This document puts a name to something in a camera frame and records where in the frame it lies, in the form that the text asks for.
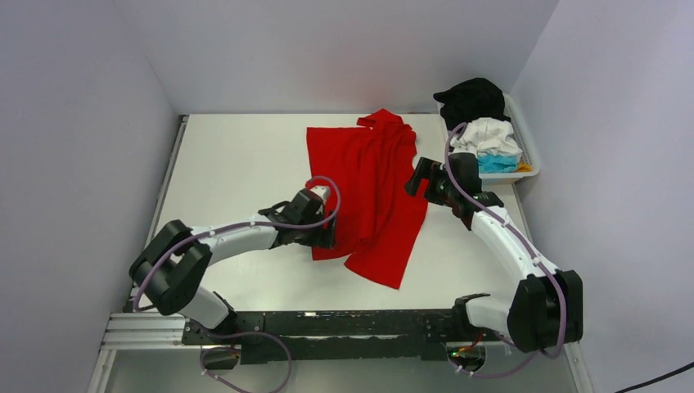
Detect red t shirt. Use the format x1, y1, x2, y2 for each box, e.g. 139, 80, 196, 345
306, 109, 427, 289

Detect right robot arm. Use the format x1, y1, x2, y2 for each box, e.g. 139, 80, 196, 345
404, 153, 584, 353

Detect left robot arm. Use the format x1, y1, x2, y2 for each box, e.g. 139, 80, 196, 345
128, 186, 336, 344

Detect turquoise t shirt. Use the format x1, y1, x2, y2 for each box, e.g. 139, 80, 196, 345
477, 154, 521, 174

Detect white t shirt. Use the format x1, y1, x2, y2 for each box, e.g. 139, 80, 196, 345
449, 117, 523, 161

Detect white laundry basket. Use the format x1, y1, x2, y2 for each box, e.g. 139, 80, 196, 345
436, 92, 542, 187

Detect black t shirt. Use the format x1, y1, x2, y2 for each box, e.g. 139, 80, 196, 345
433, 78, 511, 131

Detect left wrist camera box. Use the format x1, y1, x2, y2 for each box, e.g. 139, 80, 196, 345
308, 185, 331, 205

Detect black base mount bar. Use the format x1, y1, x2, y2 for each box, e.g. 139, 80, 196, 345
182, 309, 500, 365

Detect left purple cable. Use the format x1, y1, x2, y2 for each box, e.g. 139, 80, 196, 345
133, 174, 343, 393

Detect black floor cable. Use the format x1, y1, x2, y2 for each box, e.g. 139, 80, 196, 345
615, 361, 694, 393

